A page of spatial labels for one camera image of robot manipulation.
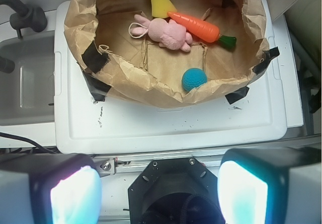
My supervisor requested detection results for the aluminium rail with bracket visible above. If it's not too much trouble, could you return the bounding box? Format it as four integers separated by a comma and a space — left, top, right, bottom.
90, 151, 227, 182

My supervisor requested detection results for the blue knitted ball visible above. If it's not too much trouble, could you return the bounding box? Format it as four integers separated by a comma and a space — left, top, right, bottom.
181, 68, 207, 92

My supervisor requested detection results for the black cable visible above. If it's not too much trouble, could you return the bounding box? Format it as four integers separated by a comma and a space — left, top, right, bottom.
0, 131, 60, 155

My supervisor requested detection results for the grey toy sink basin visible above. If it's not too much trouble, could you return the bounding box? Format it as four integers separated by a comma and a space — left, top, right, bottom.
1, 31, 55, 126

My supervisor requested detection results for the yellow sponge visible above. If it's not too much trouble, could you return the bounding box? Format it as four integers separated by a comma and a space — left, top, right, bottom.
150, 0, 177, 19

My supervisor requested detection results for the orange plastic carrot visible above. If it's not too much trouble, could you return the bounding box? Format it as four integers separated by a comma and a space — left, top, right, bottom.
167, 12, 236, 50

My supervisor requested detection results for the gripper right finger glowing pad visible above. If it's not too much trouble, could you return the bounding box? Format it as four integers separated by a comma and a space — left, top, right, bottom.
217, 147, 321, 223

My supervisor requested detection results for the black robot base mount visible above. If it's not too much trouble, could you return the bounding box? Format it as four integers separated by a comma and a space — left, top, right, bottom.
128, 157, 225, 223

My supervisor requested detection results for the white plastic bin lid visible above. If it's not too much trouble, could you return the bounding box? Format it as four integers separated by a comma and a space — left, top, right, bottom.
54, 2, 287, 154

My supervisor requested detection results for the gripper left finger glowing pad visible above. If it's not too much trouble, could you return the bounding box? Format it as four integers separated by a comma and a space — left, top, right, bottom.
1, 154, 102, 223

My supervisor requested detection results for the pink plush bunny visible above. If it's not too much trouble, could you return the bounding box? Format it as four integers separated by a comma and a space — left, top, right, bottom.
128, 14, 193, 52

